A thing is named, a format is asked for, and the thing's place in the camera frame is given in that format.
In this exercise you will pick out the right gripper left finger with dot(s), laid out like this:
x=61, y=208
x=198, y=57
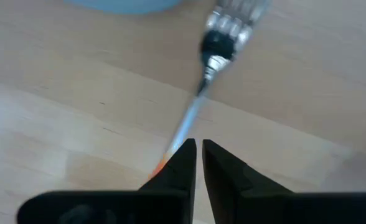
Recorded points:
x=170, y=205

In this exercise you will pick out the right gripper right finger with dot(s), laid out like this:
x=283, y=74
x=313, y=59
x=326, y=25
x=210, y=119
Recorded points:
x=264, y=208

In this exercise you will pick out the grey plastic tray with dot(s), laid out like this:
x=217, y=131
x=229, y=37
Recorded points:
x=124, y=4

